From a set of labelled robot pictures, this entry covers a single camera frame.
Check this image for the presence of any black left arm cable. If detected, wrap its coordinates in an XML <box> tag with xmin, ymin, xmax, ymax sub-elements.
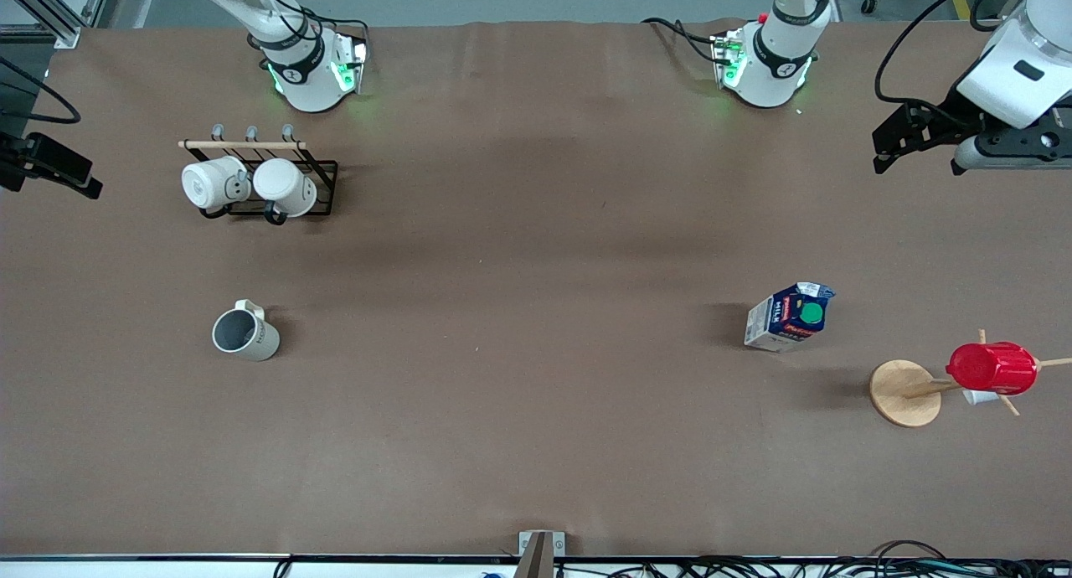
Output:
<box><xmin>875</xmin><ymin>0</ymin><xmax>1018</xmax><ymax>110</ymax></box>

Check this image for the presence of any black cable bundle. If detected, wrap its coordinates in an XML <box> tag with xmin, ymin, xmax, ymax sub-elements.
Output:
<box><xmin>553</xmin><ymin>540</ymin><xmax>1072</xmax><ymax>578</ymax></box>

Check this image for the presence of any white mug with round print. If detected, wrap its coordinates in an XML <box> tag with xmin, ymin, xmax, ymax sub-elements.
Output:
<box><xmin>181</xmin><ymin>156</ymin><xmax>252</xmax><ymax>211</ymax></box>

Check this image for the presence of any black wire mug rack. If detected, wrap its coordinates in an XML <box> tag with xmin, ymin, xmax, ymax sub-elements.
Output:
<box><xmin>178</xmin><ymin>124</ymin><xmax>339</xmax><ymax>225</ymax></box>

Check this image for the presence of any grey ceramic mug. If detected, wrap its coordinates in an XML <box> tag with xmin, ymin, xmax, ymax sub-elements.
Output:
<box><xmin>212</xmin><ymin>299</ymin><xmax>281</xmax><ymax>362</ymax></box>

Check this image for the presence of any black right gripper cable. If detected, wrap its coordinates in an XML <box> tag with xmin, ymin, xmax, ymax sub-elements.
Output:
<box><xmin>0</xmin><ymin>54</ymin><xmax>82</xmax><ymax>125</ymax></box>

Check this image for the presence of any plain white mug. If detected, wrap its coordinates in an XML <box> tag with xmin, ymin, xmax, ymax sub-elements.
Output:
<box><xmin>252</xmin><ymin>158</ymin><xmax>318</xmax><ymax>219</ymax></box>

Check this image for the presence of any blue white milk carton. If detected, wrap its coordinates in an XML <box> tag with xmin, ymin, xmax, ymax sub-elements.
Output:
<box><xmin>744</xmin><ymin>281</ymin><xmax>837</xmax><ymax>353</ymax></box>

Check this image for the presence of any aluminium frame profile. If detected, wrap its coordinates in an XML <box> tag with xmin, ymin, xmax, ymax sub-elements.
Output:
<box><xmin>0</xmin><ymin>0</ymin><xmax>114</xmax><ymax>49</ymax></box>

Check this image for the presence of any red ribbed plastic cup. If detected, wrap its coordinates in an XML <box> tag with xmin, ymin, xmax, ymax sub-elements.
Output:
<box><xmin>946</xmin><ymin>342</ymin><xmax>1039</xmax><ymax>396</ymax></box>

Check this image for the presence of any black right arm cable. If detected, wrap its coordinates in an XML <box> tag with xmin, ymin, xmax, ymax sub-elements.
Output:
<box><xmin>251</xmin><ymin>0</ymin><xmax>371</xmax><ymax>47</ymax></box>

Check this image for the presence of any metal base connector box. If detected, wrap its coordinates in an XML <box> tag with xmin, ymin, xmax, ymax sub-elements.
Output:
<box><xmin>712</xmin><ymin>29</ymin><xmax>746</xmax><ymax>89</ymax></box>
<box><xmin>333</xmin><ymin>38</ymin><xmax>369</xmax><ymax>95</ymax></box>

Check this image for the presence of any wooden mug tree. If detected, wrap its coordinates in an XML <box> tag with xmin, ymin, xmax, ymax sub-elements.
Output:
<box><xmin>868</xmin><ymin>328</ymin><xmax>1072</xmax><ymax>429</ymax></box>

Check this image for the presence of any black base cable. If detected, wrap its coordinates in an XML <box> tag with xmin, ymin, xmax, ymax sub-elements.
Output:
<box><xmin>642</xmin><ymin>17</ymin><xmax>723</xmax><ymax>65</ymax></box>

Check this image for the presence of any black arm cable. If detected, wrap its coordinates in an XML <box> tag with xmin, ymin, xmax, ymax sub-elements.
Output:
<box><xmin>251</xmin><ymin>0</ymin><xmax>371</xmax><ymax>47</ymax></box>
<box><xmin>875</xmin><ymin>0</ymin><xmax>1018</xmax><ymax>110</ymax></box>

